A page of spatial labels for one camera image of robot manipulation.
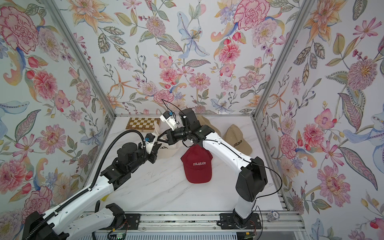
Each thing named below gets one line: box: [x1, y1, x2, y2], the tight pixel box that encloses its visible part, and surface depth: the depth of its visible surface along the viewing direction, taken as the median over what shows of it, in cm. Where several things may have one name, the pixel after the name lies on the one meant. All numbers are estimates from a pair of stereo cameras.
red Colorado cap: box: [180, 144, 213, 184], surface depth 91 cm
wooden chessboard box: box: [125, 117, 161, 133], surface depth 116 cm
